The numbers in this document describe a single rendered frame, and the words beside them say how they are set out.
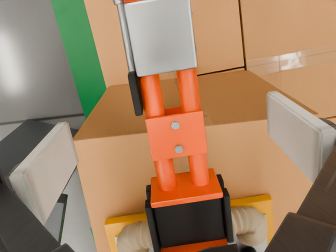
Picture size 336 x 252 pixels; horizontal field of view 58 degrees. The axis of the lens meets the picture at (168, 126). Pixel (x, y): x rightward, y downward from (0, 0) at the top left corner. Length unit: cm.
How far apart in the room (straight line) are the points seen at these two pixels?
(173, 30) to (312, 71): 71
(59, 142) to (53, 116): 137
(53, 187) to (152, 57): 17
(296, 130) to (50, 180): 13
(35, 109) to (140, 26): 130
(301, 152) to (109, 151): 38
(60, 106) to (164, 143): 122
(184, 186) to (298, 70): 65
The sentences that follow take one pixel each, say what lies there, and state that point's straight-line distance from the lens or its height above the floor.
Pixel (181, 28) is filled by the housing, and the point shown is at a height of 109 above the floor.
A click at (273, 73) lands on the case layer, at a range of 92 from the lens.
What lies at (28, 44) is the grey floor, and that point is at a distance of 151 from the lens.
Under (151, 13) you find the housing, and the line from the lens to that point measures 30.
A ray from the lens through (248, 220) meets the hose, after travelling 48.
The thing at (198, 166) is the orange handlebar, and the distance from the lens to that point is 35.
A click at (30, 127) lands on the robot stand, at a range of 151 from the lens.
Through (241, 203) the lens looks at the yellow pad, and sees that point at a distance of 54.
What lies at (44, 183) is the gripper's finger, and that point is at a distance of 16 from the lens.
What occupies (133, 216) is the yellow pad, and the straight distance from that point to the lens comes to 55.
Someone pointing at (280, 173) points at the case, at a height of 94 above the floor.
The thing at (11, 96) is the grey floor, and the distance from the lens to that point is 159.
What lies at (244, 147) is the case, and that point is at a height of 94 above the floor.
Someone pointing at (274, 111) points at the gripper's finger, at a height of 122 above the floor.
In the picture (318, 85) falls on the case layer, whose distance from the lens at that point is 99.
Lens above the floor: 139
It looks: 70 degrees down
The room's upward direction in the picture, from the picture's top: 175 degrees clockwise
